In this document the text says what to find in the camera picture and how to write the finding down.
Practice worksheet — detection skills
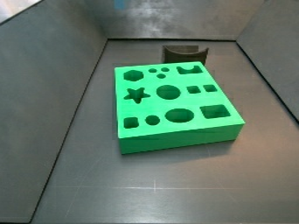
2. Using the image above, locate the light blue rectangular block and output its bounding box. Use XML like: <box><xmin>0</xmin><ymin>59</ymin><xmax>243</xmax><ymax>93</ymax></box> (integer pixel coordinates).
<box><xmin>116</xmin><ymin>0</ymin><xmax>126</xmax><ymax>9</ymax></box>

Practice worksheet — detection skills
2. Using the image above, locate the green shape sorter board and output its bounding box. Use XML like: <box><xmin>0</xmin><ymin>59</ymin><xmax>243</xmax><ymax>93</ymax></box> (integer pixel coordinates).
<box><xmin>115</xmin><ymin>62</ymin><xmax>246</xmax><ymax>154</ymax></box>

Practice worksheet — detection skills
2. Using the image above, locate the dark brown arch block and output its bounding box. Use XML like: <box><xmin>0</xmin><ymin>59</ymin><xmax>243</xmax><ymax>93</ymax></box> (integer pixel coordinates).
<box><xmin>163</xmin><ymin>45</ymin><xmax>210</xmax><ymax>64</ymax></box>

